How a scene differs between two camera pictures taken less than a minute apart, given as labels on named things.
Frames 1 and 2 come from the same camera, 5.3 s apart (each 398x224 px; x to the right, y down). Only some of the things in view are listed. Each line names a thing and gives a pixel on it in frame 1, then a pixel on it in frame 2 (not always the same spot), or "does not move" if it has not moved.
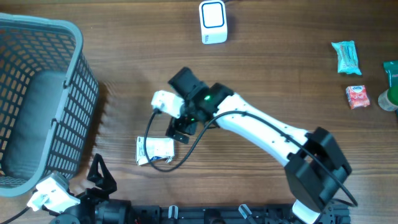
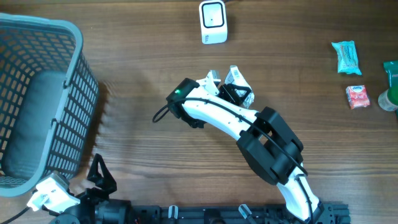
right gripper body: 186,121 to 222,90
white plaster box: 147,147 to 235,77
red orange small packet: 357,96 does not move
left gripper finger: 102,177 does not move
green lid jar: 388,99 does not move
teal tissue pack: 347,57 does not move
